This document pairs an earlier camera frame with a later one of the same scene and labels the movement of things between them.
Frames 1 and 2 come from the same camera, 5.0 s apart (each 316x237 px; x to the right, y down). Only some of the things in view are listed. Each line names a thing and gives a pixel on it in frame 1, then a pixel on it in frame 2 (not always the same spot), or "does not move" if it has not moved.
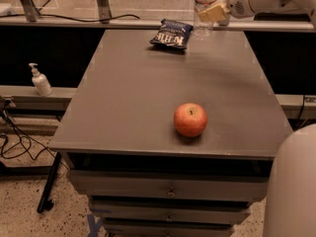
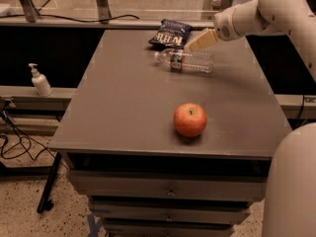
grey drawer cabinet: (166, 141) does not move
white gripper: (237, 1) → (223, 26)
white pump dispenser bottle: (41, 83) does not move
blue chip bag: (173, 34) does not move
